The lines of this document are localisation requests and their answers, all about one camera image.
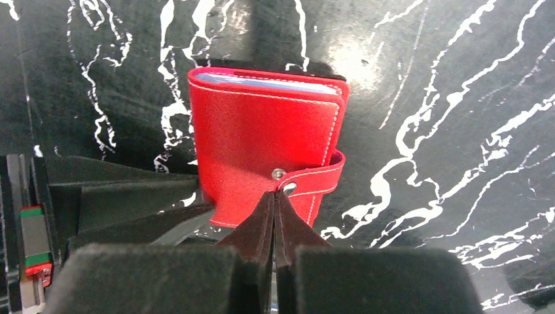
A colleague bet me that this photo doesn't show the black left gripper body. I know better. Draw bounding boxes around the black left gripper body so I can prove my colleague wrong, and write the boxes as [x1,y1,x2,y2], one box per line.
[1,154,59,313]

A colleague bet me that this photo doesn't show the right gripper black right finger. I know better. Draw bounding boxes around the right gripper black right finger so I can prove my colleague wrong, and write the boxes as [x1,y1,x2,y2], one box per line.
[274,192,331,267]

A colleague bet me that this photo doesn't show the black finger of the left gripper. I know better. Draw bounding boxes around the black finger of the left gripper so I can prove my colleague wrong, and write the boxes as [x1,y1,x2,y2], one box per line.
[46,156,198,232]
[67,204,215,252]

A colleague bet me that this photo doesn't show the red leather card holder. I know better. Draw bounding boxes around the red leather card holder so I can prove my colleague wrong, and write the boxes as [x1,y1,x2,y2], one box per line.
[188,67,350,228]

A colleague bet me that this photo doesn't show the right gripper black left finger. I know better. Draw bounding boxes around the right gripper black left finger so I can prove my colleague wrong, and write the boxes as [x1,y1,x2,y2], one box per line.
[216,192,274,266]

